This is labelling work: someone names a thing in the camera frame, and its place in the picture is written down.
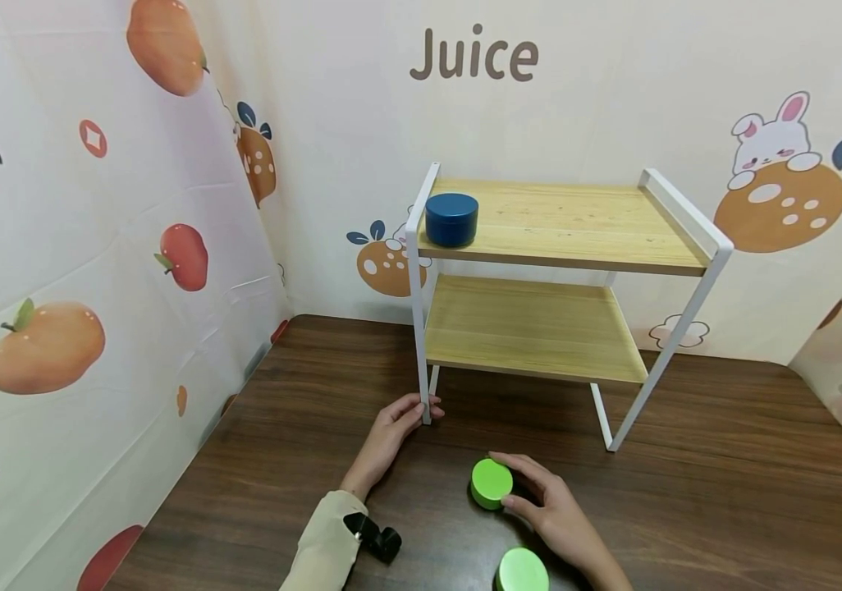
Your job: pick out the person's left hand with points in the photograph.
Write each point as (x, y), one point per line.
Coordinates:
(384, 443)

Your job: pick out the person's right hand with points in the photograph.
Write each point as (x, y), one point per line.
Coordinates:
(558, 513)

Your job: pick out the person's left thumb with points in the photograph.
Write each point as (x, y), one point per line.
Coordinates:
(412, 425)

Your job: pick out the person's left fingers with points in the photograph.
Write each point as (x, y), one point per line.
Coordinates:
(415, 402)

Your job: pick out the person's right thumb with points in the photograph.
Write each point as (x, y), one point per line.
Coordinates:
(518, 502)

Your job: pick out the person's right index finger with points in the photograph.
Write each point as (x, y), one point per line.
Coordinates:
(517, 464)

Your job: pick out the green round tin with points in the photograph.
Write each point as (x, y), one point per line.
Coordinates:
(490, 482)
(522, 571)

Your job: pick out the white metal wooden shelf rack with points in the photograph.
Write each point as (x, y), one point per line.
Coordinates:
(539, 328)

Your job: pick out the person's right forearm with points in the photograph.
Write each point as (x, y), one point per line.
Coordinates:
(607, 574)

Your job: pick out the person's left forearm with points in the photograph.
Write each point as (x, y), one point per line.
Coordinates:
(326, 546)

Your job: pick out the black wrist band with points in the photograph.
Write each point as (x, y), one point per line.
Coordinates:
(377, 538)

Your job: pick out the dark blue round tin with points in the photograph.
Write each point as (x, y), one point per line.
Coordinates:
(451, 220)

